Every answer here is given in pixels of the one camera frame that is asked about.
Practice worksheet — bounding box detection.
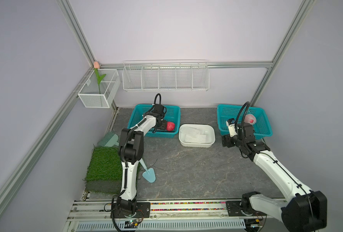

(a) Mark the white foam net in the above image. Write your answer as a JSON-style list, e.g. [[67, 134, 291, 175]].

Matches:
[[184, 127, 201, 139], [185, 134, 209, 144], [243, 113, 257, 125], [199, 127, 211, 135]]

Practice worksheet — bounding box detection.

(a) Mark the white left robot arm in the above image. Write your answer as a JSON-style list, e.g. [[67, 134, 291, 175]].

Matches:
[[112, 103, 168, 216]]

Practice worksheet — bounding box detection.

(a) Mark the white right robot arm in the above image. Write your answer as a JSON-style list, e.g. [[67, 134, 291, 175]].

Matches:
[[222, 119, 328, 232]]

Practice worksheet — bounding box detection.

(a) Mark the teal plastic basket left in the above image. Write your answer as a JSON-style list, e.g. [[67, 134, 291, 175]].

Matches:
[[128, 104, 181, 138]]

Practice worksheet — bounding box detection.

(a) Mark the teal plastic basket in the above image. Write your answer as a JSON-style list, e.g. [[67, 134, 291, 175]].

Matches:
[[217, 104, 273, 140], [128, 104, 181, 138]]

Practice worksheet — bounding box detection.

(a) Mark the white plastic tub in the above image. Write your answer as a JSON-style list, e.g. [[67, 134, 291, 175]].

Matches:
[[178, 124, 215, 148]]

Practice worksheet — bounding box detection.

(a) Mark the teal plastic basket right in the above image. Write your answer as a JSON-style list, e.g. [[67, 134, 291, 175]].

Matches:
[[217, 104, 273, 140]]

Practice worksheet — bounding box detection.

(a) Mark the light blue plastic trowel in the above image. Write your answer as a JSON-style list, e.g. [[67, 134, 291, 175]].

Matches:
[[140, 159, 156, 183]]

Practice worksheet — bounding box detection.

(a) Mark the pale green brush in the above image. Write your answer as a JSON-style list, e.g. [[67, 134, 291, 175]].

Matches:
[[97, 131, 119, 147]]

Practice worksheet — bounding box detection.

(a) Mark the green artificial grass mat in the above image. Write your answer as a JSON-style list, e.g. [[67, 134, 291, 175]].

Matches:
[[85, 145, 141, 194]]

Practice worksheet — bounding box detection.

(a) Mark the artificial pink tulip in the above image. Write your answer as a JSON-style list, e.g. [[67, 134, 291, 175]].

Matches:
[[93, 61, 106, 94]]

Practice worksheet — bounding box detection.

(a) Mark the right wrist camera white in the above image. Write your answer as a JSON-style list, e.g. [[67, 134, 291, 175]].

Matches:
[[226, 118, 237, 137]]

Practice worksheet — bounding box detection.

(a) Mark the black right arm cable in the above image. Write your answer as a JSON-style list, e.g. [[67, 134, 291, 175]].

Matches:
[[234, 101, 251, 128]]

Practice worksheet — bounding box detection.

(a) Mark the white wire shelf long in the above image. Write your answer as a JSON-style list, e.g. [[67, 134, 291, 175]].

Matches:
[[122, 60, 210, 91]]

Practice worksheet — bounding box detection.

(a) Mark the aluminium frame bar back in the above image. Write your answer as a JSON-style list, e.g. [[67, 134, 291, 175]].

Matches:
[[100, 60, 273, 70]]

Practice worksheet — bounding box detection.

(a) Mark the aluminium frame bar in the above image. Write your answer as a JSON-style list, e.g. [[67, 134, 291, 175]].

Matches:
[[0, 68, 95, 224], [100, 60, 273, 70]]

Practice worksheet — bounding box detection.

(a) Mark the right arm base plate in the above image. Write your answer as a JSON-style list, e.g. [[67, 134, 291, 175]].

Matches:
[[226, 199, 266, 217]]

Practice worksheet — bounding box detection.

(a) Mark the white wire basket small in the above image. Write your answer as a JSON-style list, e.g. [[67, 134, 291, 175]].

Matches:
[[78, 69, 121, 108]]

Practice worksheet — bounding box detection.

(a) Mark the aluminium frame post right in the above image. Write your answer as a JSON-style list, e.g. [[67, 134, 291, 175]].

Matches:
[[251, 0, 316, 106]]

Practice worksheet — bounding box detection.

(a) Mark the aluminium frame post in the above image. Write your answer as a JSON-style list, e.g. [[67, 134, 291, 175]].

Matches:
[[251, 0, 316, 106], [56, 0, 96, 67]]

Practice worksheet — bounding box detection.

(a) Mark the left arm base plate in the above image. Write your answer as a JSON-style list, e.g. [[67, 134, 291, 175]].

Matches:
[[112, 202, 151, 218]]

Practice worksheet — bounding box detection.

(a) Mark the white slotted cable duct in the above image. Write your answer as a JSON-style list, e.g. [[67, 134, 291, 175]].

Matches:
[[74, 219, 246, 232]]

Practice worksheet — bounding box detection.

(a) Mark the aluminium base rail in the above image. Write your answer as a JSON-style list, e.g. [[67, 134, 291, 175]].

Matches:
[[68, 198, 311, 222]]

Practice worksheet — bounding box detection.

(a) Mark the aluminium frame post left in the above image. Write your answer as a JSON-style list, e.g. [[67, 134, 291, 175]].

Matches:
[[56, 0, 96, 67]]

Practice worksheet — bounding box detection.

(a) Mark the aluminium frame bar left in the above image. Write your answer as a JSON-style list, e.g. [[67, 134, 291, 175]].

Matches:
[[0, 68, 95, 224]]

